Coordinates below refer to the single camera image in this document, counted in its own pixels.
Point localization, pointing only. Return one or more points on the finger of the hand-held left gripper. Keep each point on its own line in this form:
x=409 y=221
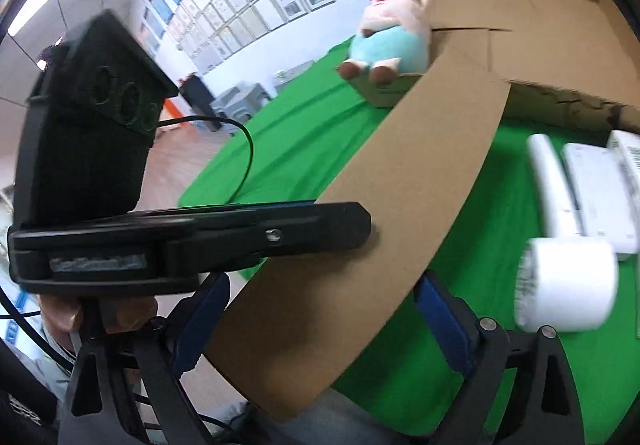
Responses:
x=300 y=232
x=225 y=211

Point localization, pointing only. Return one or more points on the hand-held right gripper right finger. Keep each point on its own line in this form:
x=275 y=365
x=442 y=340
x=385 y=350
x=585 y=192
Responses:
x=445 y=325

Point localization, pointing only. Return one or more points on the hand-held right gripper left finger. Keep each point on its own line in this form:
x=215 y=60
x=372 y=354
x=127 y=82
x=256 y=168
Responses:
x=200 y=325

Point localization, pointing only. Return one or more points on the long cardboard insert tray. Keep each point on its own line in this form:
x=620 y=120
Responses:
x=400 y=205

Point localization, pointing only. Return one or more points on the white hair dryer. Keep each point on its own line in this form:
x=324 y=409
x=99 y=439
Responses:
x=565 y=285

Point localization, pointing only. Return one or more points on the white rectangular device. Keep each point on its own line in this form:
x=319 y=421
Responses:
x=605 y=195

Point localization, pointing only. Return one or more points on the white barcode carton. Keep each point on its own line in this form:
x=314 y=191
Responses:
x=627 y=150

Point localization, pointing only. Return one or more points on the large cardboard box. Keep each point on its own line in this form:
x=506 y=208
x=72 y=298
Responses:
x=540 y=10

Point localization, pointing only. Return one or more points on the person's left forearm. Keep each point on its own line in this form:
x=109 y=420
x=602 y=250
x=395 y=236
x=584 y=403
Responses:
x=37 y=365

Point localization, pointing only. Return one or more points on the person's left hand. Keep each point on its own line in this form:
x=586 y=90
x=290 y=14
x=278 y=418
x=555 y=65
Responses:
x=127 y=315

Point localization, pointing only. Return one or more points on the green cloth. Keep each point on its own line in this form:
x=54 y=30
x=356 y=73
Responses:
x=300 y=125

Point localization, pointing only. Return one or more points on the grey cabinets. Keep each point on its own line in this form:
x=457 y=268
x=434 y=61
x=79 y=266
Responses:
x=245 y=102

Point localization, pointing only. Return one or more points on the person's grey clothing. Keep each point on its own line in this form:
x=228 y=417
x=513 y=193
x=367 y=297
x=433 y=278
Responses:
x=300 y=420

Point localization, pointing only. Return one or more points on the ceiling light panel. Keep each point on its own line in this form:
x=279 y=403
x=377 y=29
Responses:
x=32 y=5

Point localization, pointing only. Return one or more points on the pink pig plush toy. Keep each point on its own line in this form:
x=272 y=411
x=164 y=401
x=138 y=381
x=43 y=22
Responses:
x=392 y=40

